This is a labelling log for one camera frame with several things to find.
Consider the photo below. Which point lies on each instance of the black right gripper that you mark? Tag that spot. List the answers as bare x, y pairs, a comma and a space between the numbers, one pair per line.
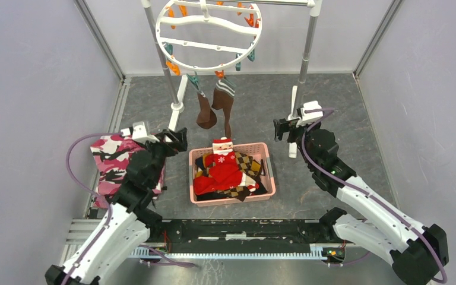
282, 126

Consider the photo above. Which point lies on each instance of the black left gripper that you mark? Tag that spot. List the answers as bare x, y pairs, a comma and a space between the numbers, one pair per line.
179, 143

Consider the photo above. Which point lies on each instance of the brown striped-cuff sock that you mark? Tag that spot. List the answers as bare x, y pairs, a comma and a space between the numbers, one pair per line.
206, 118

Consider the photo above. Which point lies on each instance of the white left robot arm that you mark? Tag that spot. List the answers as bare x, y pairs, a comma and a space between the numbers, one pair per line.
128, 221

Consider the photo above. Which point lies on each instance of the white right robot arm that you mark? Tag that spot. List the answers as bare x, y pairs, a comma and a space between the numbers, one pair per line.
416, 253

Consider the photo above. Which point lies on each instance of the teal front clip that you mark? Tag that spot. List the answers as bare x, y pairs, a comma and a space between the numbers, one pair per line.
194, 80

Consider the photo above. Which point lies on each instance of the teal right clip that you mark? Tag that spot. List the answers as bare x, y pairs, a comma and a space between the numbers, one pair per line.
238, 63

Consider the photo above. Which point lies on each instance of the orange front clip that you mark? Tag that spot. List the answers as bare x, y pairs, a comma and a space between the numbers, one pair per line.
219, 71

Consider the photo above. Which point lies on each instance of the white round clip hanger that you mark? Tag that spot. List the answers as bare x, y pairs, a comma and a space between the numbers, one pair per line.
205, 33

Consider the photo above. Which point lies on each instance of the pink plastic basket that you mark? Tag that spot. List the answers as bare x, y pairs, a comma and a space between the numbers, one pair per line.
259, 151

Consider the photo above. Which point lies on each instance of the argyle patterned sock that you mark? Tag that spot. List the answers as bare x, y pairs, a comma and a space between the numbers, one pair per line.
261, 190

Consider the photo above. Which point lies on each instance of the white metal drying rack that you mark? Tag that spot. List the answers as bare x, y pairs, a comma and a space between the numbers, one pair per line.
180, 13

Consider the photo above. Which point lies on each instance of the red santa sock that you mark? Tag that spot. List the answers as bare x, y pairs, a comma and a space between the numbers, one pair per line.
225, 171

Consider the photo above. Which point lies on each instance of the pink camouflage folded garment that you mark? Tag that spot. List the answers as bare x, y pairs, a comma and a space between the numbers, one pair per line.
112, 155

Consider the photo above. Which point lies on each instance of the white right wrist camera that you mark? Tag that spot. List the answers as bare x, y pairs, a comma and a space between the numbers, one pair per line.
309, 113

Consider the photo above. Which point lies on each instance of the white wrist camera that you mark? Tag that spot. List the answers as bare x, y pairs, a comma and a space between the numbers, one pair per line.
309, 113
140, 133

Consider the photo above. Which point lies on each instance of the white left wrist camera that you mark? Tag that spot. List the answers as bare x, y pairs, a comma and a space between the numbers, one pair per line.
140, 133

